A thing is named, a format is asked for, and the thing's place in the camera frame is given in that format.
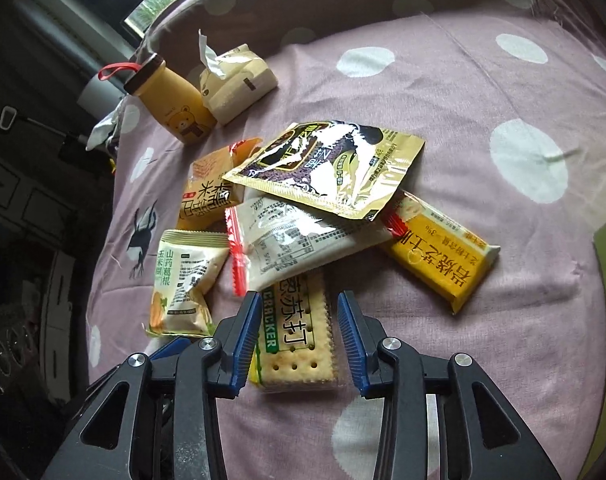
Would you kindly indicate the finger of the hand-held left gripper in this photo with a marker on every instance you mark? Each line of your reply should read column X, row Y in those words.
column 170, row 349

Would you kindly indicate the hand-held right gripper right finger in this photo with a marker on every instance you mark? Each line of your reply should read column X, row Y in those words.
column 350, row 347

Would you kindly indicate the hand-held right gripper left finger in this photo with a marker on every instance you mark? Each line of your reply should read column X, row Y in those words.
column 245, row 342

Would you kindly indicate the soda cracker packet green label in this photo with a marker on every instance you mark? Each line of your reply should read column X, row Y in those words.
column 295, row 340

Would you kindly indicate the pale green snack packet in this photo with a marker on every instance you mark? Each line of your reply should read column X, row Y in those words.
column 185, row 285

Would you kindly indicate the white snack packet red edges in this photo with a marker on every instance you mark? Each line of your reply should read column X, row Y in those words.
column 293, row 240

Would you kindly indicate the yellow cracker packet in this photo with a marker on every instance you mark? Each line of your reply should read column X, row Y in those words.
column 443, row 255

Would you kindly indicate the orange rice snack packet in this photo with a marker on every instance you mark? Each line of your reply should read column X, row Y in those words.
column 208, row 190

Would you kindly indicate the gold and black snack packet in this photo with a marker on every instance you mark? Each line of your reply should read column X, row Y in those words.
column 328, row 170

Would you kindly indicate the crumpled white wrapper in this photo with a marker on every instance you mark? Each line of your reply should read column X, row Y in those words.
column 105, row 127

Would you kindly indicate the yellow bear bottle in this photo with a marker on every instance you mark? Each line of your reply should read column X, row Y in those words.
column 175, row 105

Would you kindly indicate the pink dotted bed sheet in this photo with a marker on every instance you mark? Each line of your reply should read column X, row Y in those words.
column 463, row 125

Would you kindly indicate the beige tissue pack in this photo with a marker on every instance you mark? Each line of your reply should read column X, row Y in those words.
column 238, row 80

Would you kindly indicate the white cup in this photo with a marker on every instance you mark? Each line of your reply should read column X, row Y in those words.
column 100, row 95

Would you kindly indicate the silver carabiner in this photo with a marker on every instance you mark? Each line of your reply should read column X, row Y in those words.
column 8, row 117

